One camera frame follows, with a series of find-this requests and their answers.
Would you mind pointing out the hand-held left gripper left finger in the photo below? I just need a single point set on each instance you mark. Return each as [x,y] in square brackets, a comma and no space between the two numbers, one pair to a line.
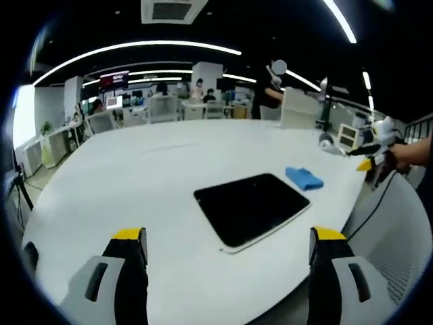
[115,271]

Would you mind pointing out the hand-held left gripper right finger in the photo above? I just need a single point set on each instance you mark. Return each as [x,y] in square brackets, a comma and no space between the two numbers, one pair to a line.
[341,271]

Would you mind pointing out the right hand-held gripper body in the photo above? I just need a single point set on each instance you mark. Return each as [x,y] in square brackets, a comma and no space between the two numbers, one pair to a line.
[381,133]

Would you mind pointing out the blue cleaning cloth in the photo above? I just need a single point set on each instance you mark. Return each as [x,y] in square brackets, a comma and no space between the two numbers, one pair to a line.
[303,178]

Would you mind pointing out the black tablet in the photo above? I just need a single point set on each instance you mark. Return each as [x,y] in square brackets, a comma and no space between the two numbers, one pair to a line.
[252,208]

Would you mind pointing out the person's right hand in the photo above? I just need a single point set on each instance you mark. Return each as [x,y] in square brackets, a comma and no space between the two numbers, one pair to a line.
[399,157]

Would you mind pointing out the small white framed box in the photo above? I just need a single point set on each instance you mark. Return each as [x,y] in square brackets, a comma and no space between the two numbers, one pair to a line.
[348,135]

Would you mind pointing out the round silver object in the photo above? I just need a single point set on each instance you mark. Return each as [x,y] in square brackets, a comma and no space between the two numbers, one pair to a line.
[327,139]

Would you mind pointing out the black stair railing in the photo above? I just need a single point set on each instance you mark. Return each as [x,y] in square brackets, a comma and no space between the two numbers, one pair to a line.
[419,127]

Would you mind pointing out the green stand with monitor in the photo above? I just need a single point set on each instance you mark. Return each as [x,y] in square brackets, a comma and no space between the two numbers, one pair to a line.
[326,105]

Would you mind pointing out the white mesh office chair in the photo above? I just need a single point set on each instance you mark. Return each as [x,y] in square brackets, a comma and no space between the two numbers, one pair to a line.
[392,237]

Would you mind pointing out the white upright board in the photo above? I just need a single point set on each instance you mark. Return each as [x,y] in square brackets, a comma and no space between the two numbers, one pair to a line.
[299,108]

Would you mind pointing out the straight ceiling light strip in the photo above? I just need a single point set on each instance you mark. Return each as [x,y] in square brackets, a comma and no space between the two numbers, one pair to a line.
[341,20]

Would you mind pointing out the black tripod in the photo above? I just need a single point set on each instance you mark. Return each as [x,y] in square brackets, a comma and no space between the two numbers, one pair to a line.
[18,189]

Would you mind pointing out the potted green plant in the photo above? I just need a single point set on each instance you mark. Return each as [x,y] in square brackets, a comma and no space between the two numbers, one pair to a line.
[46,128]

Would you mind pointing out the long curved ceiling light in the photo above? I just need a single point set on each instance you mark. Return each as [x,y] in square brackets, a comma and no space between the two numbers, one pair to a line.
[135,47]

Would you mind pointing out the ceiling air conditioner vent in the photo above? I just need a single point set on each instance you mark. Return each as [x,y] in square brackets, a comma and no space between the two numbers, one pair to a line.
[173,11]

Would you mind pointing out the red wall screen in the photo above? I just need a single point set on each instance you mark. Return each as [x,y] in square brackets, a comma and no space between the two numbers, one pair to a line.
[114,80]

